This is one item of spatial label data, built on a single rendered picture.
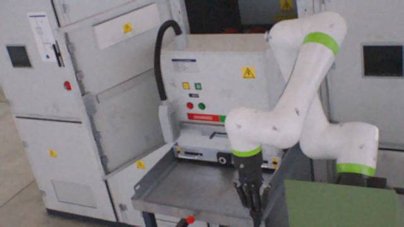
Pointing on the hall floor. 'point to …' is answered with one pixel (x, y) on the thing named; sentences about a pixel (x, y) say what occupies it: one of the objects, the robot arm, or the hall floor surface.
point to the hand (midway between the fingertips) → (256, 217)
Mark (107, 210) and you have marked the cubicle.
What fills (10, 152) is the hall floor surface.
